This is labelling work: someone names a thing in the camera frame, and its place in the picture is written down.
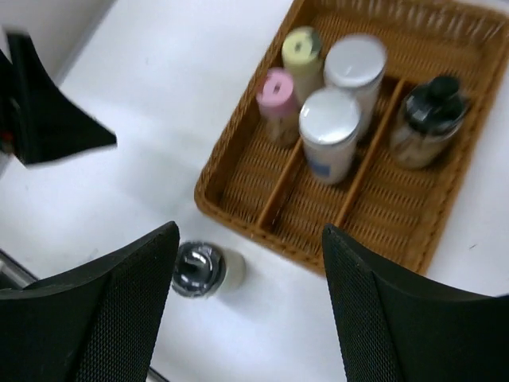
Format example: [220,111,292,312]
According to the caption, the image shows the aluminium table rail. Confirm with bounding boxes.
[0,250,37,290]

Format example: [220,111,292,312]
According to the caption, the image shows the pink cap spice bottle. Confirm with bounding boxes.
[256,68,300,147]

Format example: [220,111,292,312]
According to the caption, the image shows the silver cap jar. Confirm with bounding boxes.
[299,88,361,185]
[324,33,387,140]

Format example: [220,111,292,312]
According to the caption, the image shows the brown wicker divided basket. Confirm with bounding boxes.
[194,1,508,273]

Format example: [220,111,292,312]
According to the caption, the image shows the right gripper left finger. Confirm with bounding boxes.
[1,222,180,381]

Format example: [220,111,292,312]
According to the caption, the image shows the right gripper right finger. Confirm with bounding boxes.
[322,225,508,381]

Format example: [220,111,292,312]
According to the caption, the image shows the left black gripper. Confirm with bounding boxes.
[1,31,117,166]

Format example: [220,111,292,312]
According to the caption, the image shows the yellow cap spice bottle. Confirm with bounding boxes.
[281,26,324,105]

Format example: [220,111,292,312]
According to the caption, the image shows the black cap bottle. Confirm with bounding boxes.
[389,74,470,170]
[171,241,246,298]

